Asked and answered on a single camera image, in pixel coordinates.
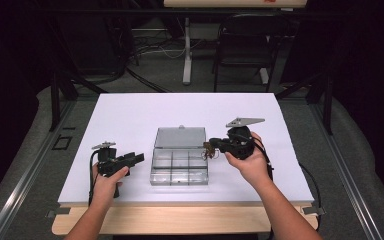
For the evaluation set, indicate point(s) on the gold filigree jewelry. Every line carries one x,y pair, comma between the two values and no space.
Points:
210,154

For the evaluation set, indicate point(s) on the person's left hand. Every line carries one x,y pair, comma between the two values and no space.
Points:
106,186

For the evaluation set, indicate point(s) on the beige desk top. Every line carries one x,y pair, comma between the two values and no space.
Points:
233,3

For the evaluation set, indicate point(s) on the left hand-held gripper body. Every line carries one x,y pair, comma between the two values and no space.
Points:
108,161

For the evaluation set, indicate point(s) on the black metal stand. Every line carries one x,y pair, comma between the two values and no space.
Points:
320,90
60,83

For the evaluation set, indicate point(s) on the aluminium floor rail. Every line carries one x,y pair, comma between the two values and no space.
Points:
343,173
23,180

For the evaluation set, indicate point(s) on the white table leg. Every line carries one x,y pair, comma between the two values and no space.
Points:
187,53

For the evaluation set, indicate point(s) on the smoky clear compartment box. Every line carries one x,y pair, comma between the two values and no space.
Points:
179,156

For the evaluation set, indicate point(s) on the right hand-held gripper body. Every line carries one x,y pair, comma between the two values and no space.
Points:
238,143

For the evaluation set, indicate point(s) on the person's right hand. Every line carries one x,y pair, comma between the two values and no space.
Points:
253,166

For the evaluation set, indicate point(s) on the black folding chair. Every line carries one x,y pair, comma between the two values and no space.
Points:
246,46

